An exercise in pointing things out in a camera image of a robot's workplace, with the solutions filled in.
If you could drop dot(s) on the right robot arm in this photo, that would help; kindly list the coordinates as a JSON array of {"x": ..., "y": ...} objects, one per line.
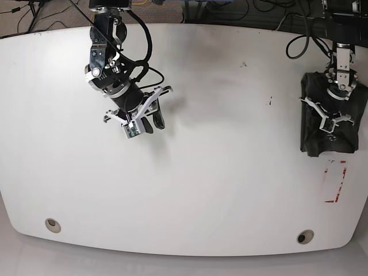
[{"x": 116, "y": 76}]

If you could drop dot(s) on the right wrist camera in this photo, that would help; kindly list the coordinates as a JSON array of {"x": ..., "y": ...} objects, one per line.
[{"x": 133, "y": 129}]

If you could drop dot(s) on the left table grommet hole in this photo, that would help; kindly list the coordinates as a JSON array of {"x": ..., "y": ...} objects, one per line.
[{"x": 52, "y": 225}]

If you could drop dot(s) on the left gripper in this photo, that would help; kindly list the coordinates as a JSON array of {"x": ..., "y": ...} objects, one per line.
[{"x": 328, "y": 123}]

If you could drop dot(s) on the table grommet hole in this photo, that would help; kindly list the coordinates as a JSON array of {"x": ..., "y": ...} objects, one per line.
[
  {"x": 52, "y": 225},
  {"x": 305, "y": 237}
]

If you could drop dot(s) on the dark grey t-shirt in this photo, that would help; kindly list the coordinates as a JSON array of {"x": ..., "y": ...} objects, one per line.
[{"x": 345, "y": 138}]

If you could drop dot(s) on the black tripod stand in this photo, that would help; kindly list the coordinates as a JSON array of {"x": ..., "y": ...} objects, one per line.
[{"x": 34, "y": 8}]

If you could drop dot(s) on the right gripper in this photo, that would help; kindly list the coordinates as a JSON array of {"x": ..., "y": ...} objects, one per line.
[{"x": 131, "y": 105}]

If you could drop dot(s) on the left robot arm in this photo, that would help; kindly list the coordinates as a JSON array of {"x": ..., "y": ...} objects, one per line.
[{"x": 338, "y": 33}]

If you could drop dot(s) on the right table grommet hole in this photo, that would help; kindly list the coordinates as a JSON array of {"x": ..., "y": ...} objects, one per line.
[{"x": 305, "y": 237}]

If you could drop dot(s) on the red tape rectangle marking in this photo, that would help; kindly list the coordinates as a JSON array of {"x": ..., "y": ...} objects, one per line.
[{"x": 334, "y": 175}]

